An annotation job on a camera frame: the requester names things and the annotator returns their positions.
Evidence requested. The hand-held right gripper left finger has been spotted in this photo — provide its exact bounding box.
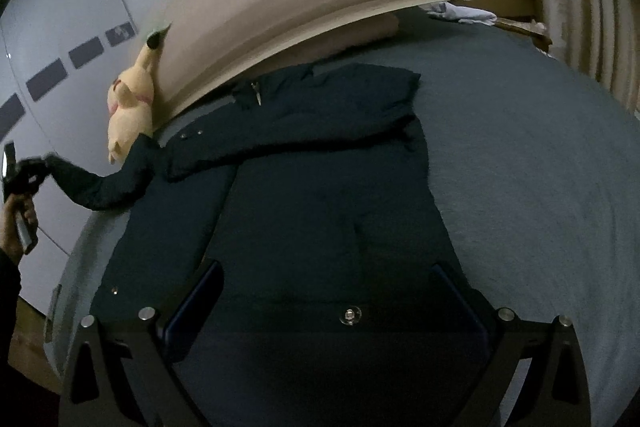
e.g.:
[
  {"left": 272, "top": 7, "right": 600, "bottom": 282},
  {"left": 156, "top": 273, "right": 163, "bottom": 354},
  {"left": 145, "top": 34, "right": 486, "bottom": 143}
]
[{"left": 59, "top": 260, "right": 226, "bottom": 427}]

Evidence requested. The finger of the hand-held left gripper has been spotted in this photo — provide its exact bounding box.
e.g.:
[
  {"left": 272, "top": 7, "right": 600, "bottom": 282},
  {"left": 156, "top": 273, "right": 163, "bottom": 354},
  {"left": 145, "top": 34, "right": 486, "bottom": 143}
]
[
  {"left": 7, "top": 175, "right": 44, "bottom": 198},
  {"left": 17, "top": 156, "right": 51, "bottom": 176}
]

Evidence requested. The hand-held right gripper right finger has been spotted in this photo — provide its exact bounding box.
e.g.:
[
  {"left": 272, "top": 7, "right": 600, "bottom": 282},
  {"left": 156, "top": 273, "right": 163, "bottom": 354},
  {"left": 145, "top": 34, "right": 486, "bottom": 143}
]
[{"left": 430, "top": 262, "right": 593, "bottom": 427}]

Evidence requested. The dark navy jacket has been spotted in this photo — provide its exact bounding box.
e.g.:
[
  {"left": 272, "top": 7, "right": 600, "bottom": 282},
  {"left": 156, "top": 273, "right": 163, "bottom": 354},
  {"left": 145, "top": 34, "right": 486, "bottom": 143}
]
[{"left": 44, "top": 62, "right": 506, "bottom": 427}]

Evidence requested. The person's left forearm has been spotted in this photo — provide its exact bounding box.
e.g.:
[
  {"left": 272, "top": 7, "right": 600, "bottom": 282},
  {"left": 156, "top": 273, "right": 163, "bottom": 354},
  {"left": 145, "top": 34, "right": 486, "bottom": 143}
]
[{"left": 0, "top": 242, "right": 22, "bottom": 368}]

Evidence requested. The person's left hand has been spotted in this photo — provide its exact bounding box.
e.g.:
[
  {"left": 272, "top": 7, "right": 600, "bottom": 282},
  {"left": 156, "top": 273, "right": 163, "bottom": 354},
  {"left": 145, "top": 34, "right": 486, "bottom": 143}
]
[{"left": 3, "top": 194, "right": 40, "bottom": 258}]

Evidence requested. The yellow plush toy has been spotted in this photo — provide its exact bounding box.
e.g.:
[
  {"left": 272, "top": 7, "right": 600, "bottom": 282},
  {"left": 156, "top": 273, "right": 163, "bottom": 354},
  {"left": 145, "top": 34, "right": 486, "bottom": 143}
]
[{"left": 106, "top": 32, "right": 166, "bottom": 165}]

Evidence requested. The bed with grey sheet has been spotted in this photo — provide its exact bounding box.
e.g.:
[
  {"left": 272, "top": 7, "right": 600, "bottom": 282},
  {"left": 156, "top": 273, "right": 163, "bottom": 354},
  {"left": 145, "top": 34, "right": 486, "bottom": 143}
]
[{"left": 47, "top": 4, "right": 640, "bottom": 427}]

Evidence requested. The white wardrobe with dark panels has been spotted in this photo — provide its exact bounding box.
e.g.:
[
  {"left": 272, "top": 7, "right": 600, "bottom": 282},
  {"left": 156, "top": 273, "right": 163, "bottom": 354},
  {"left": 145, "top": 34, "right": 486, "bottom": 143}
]
[{"left": 0, "top": 0, "right": 171, "bottom": 313}]

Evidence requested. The flat cardboard box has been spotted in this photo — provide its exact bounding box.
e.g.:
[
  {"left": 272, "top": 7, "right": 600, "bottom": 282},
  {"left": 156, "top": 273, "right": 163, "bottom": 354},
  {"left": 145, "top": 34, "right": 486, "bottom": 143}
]
[{"left": 499, "top": 18, "right": 554, "bottom": 54}]

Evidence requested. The brown pillow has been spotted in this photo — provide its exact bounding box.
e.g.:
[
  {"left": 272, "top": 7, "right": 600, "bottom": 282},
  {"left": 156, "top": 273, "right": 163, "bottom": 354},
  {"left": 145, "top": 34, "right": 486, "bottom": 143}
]
[{"left": 320, "top": 14, "right": 401, "bottom": 58}]

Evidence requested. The white cloth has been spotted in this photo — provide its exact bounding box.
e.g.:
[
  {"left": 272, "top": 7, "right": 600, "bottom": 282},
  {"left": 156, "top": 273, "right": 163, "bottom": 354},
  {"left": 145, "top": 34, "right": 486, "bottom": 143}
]
[{"left": 420, "top": 2, "right": 498, "bottom": 26}]

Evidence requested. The beige headboard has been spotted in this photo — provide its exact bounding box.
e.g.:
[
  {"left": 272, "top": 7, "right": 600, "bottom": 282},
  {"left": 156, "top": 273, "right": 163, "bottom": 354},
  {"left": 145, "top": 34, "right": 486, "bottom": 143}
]
[{"left": 150, "top": 0, "right": 476, "bottom": 130}]

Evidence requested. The ribbed beige curtain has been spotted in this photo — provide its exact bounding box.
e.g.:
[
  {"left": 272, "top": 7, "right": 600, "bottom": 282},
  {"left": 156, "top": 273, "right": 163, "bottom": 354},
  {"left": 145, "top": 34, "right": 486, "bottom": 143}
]
[{"left": 520, "top": 0, "right": 640, "bottom": 118}]

